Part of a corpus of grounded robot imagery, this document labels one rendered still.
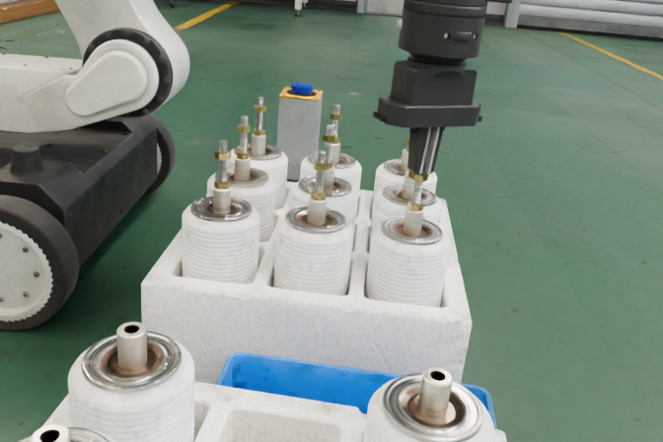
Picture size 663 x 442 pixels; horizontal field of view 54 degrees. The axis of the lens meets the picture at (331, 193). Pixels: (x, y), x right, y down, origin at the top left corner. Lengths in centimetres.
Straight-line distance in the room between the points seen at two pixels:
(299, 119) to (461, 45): 51
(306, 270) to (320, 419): 23
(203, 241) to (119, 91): 36
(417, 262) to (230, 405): 28
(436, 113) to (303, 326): 29
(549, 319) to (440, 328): 45
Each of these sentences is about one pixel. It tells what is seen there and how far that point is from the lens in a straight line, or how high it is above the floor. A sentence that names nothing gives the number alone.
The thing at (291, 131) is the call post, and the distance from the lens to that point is 115.
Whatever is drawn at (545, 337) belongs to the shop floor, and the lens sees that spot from 113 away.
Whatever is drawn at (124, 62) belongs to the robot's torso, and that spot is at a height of 37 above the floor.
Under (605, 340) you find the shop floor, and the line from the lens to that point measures 118.
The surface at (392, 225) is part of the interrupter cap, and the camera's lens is 80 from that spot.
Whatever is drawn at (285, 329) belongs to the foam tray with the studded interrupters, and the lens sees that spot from 78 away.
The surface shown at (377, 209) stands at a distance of 89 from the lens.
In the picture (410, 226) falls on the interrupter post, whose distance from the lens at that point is 78.
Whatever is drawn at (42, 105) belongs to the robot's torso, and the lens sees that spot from 115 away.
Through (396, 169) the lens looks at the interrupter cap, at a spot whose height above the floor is 25.
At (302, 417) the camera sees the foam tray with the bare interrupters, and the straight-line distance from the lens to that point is 61.
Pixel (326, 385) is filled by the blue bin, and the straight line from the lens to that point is 78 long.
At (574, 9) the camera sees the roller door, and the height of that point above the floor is 20.
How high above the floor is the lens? 57
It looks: 21 degrees down
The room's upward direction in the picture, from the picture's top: 5 degrees clockwise
